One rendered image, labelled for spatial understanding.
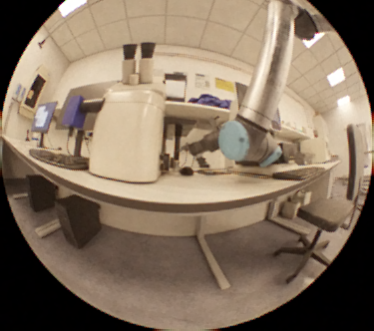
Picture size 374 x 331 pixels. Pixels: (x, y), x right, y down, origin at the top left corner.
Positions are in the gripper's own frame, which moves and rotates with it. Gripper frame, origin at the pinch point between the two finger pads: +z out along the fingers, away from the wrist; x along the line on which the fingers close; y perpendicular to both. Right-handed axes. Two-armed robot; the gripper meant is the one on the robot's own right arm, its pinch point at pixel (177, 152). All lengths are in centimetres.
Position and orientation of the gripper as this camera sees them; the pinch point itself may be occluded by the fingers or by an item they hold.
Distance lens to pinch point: 47.8
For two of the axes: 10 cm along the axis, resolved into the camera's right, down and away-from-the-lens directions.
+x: 3.3, 1.7, 9.3
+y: 3.5, 8.9, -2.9
